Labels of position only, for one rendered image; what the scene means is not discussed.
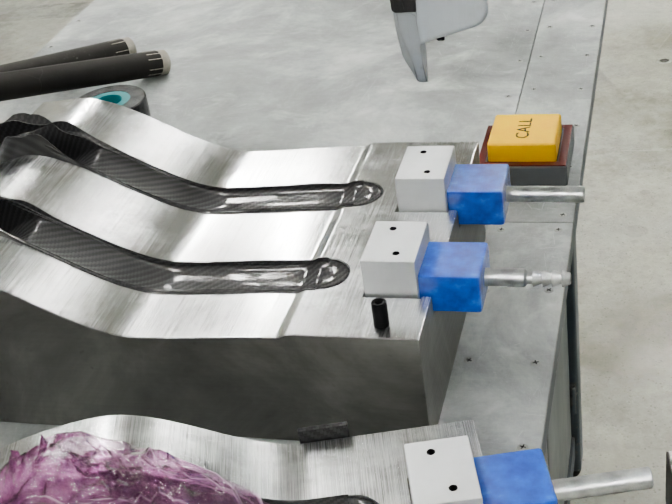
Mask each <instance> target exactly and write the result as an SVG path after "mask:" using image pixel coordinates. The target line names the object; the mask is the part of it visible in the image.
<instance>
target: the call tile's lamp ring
mask: <svg viewBox="0 0 672 504"><path fill-rule="evenodd" d="M492 127H493V125H489V126H488V128H487V132H486V135H485V138H484V142H483V145H482V149H481V152H480V155H479V157H480V164H508V165H509V166H566V163H567V157H568V151H569V145H570V139H571V133H572V127H573V125H572V124H565V125H562V128H564V134H563V139H562V145H561V151H560V156H559V161H536V162H485V161H486V158H487V154H488V149H487V144H488V141H489V137H490V134H491V130H492Z"/></svg>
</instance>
